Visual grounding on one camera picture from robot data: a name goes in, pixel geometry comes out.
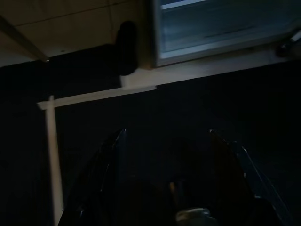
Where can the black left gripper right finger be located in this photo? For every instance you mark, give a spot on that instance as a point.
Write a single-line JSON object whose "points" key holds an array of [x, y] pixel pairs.
{"points": [[244, 188]]}

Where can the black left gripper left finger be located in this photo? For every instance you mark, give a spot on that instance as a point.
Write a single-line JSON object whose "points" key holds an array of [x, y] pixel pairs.
{"points": [[98, 183]]}

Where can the grey two-door fridge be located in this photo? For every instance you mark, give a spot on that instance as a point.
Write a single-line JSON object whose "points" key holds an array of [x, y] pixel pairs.
{"points": [[155, 35]]}

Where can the black shoe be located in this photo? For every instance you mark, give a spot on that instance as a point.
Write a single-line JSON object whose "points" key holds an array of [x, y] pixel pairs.
{"points": [[127, 47]]}

